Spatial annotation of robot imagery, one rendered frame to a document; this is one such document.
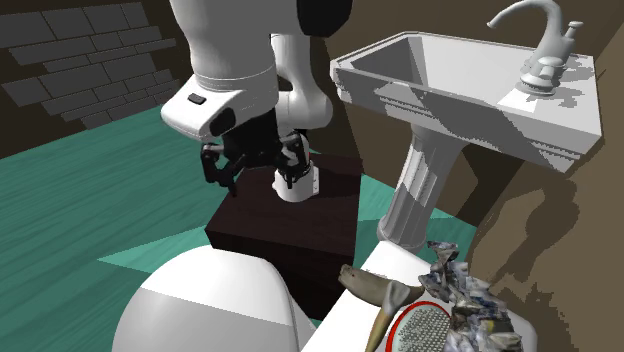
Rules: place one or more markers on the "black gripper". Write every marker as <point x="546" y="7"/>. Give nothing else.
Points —
<point x="253" y="139"/>

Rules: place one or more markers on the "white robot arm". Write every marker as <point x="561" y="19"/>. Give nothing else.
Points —
<point x="229" y="44"/>

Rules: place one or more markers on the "red-rimmed oval brush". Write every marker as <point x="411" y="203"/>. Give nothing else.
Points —
<point x="421" y="329"/>

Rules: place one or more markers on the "white pedestal sink with faucet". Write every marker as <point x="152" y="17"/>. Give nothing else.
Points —
<point x="468" y="83"/>

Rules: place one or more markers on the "white toilet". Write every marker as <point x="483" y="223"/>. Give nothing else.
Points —
<point x="209" y="302"/>

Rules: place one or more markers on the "dark robot stand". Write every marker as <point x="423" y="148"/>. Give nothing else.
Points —
<point x="297" y="229"/>

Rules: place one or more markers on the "grey and tan tooth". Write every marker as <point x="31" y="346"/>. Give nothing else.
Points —
<point x="392" y="304"/>

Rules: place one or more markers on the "crumpled printed paper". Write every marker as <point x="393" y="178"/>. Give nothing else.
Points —
<point x="470" y="304"/>

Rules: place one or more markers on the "tan curved horn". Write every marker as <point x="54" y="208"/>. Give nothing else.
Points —
<point x="370" y="287"/>

